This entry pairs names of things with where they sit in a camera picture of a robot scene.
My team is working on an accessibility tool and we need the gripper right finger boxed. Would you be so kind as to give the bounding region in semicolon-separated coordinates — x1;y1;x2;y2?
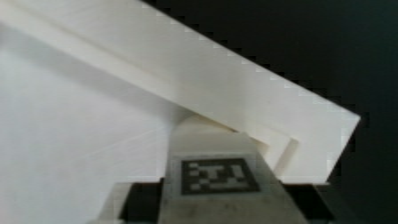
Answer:
277;184;355;224

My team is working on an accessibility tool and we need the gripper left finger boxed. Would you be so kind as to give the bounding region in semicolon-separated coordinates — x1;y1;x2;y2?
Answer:
87;179;163;224

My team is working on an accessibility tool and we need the white table leg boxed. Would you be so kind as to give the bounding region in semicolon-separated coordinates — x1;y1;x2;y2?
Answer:
158;117;307;224

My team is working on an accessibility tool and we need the white square tabletop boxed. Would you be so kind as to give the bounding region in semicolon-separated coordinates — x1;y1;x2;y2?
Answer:
0;0;359;224

